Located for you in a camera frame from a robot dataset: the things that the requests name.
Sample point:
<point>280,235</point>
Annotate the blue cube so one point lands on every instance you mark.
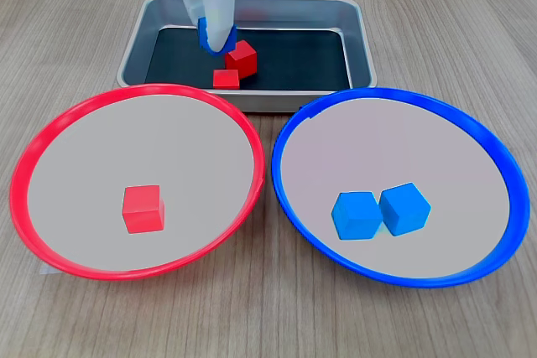
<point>406,209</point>
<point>356,217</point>
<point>201,33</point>

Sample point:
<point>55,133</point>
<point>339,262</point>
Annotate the red cube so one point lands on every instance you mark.
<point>243,58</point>
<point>142,209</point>
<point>226,80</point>

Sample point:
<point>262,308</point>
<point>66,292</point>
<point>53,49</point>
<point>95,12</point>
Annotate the steel tray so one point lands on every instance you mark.
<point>356,39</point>

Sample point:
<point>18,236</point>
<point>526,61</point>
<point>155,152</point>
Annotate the red-rimmed white plate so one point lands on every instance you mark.
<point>105,144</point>

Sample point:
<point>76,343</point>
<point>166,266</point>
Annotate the blue-rimmed white plate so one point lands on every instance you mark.
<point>398,144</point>

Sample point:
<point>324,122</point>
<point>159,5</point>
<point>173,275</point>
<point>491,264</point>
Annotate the clear tape strip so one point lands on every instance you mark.
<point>48,270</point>

